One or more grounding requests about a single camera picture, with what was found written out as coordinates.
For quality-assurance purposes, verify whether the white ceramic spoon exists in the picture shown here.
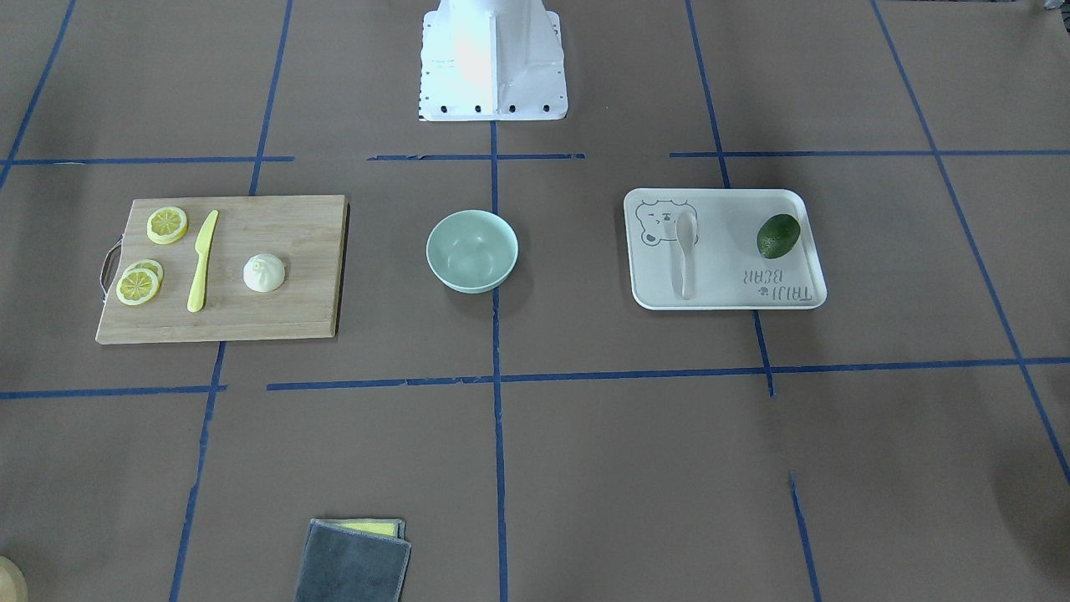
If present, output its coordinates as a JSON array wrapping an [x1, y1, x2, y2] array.
[[674, 209, 698, 300]]

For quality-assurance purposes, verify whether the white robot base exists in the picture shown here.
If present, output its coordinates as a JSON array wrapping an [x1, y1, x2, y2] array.
[[418, 1, 569, 122]]

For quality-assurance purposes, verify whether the light green bowl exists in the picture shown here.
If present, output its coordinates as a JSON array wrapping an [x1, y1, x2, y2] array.
[[425, 209, 519, 294]]

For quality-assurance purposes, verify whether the white bear tray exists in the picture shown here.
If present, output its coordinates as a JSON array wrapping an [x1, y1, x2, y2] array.
[[623, 188, 828, 311]]

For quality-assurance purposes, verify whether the wooden cutting board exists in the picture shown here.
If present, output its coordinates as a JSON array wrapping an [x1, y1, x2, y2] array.
[[96, 195, 349, 345]]

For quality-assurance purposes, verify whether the yellow sponge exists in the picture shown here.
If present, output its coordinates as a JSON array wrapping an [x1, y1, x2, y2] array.
[[324, 518, 406, 538]]

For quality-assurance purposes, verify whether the grey folded cloth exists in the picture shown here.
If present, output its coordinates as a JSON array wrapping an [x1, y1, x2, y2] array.
[[293, 518, 411, 601]]

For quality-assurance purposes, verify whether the yellow plastic knife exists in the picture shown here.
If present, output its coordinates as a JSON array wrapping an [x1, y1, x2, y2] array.
[[186, 209, 219, 313]]

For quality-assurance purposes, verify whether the lemon slice upper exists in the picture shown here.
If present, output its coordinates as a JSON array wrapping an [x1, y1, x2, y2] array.
[[146, 206, 188, 245]]

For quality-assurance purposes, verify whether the lemon slice under pair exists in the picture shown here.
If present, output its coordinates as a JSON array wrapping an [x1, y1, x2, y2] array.
[[122, 258, 165, 282]]

